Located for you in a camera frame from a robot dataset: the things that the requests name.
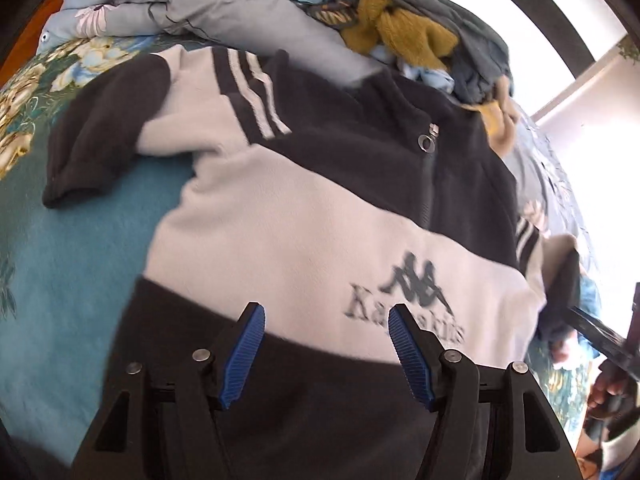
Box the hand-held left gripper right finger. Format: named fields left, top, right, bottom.
left=388, top=303, right=577, bottom=480

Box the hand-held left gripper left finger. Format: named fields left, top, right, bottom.
left=70, top=302, right=267, bottom=480

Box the black and white fleece jacket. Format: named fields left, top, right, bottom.
left=42, top=46, right=585, bottom=480

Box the pile of mixed clothes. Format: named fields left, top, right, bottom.
left=290, top=0, right=512, bottom=107

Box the person's right hand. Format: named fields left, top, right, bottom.
left=587, top=369, right=634, bottom=419

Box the dark cloth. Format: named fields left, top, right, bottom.
left=575, top=407, right=640, bottom=480

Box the teal floral blanket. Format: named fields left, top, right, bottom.
left=0, top=35, right=603, bottom=467

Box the beige fuzzy garment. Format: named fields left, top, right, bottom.
left=462, top=77, right=522, bottom=157

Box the green hanging plant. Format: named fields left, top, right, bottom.
left=616, top=35, right=640, bottom=65

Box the light blue garment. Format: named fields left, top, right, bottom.
left=370, top=45, right=457, bottom=93

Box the white wardrobe with black stripe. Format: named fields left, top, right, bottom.
left=357, top=0, right=632, bottom=117

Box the mustard knit sweater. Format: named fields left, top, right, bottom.
left=339, top=0, right=462, bottom=70

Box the grey floral duvet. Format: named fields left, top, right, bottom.
left=39, top=0, right=593, bottom=266

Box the orange wooden headboard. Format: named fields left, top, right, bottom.
left=0, top=0, right=68, bottom=88

